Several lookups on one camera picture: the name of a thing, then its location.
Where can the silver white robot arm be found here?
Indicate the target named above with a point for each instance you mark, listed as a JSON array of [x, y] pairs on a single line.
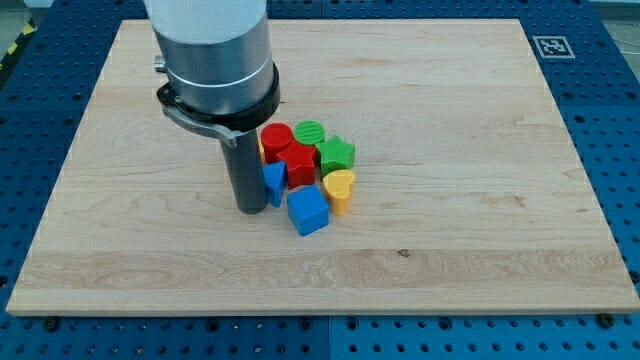
[[216, 54]]

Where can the yellow hexagon block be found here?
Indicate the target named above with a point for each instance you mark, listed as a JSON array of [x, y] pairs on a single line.
[[261, 152]]

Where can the yellow heart block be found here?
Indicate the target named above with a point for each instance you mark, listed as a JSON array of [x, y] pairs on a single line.
[[339, 190]]

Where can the red star block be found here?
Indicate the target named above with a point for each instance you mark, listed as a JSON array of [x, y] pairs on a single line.
[[300, 163]]

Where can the green star block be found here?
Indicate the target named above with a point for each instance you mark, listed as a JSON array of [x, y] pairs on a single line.
[[335, 154]]

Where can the blue cube block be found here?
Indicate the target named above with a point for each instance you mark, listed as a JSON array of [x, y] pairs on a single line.
[[308, 209]]

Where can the blue triangle block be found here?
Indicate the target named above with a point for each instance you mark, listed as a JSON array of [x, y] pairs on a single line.
[[275, 177]]

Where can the green cylinder block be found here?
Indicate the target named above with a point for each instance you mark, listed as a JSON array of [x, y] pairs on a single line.
[[309, 132]]

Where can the red cylinder block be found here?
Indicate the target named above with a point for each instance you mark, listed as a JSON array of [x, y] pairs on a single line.
[[274, 138]]

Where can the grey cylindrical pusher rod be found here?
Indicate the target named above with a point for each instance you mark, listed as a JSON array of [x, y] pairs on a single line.
[[245, 169]]

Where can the light wooden board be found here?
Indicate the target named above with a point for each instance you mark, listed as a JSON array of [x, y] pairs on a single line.
[[470, 198]]

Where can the white fiducial marker tag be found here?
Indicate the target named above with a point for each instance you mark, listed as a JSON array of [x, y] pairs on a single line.
[[553, 47]]

